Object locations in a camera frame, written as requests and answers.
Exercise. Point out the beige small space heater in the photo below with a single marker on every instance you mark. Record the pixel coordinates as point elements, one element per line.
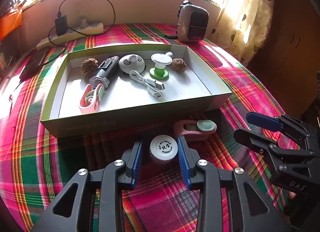
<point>192,22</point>

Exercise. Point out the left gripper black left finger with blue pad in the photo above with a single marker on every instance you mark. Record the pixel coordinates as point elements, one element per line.
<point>73,208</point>

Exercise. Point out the white cardboard box tray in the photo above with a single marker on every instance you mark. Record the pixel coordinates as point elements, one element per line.
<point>126,102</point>

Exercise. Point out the black clear cylindrical device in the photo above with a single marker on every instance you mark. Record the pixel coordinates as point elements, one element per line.
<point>105,71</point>

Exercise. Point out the white round cap jar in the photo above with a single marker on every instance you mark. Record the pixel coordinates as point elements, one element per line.
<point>163,149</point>

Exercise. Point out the orange box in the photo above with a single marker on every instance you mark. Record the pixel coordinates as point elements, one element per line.
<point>9,22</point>

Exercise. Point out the spotted cream curtain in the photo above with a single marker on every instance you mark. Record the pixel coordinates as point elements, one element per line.
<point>242,27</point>

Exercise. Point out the plaid bed cloth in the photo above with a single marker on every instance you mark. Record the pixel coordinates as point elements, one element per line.
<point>35,166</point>

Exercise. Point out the green white suction holder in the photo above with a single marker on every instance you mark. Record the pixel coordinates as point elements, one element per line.
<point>161,61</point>

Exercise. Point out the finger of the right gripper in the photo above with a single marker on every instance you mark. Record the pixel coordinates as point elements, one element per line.
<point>257,142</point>
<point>265,121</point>

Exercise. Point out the pink clip with green pad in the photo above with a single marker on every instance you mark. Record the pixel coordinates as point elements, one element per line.
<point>194,130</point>

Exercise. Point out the black flat power bank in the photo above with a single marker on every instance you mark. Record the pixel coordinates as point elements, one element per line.
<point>34,63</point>

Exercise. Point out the brown wrinkled walnut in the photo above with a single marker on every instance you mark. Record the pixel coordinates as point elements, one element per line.
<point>89,67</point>

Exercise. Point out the black charger adapter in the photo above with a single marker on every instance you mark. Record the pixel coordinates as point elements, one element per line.
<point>61,25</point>

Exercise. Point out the white round mini fan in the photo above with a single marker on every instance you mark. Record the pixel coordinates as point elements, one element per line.
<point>131,62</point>

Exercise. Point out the white power strip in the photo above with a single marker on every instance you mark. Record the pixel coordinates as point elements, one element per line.
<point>96,28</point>

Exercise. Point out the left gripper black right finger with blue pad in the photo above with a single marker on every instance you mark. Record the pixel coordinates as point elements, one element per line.
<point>248,207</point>

